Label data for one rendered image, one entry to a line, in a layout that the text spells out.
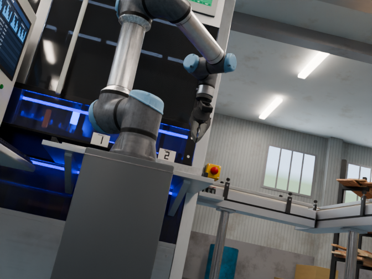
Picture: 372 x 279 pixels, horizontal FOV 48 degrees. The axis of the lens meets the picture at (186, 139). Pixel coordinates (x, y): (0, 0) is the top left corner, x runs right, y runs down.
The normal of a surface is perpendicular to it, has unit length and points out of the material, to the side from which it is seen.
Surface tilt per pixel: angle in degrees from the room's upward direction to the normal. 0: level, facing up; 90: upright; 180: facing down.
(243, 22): 90
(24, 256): 90
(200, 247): 90
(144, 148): 72
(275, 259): 90
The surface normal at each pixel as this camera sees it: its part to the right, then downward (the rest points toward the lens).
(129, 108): -0.56, -0.33
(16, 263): 0.17, -0.23
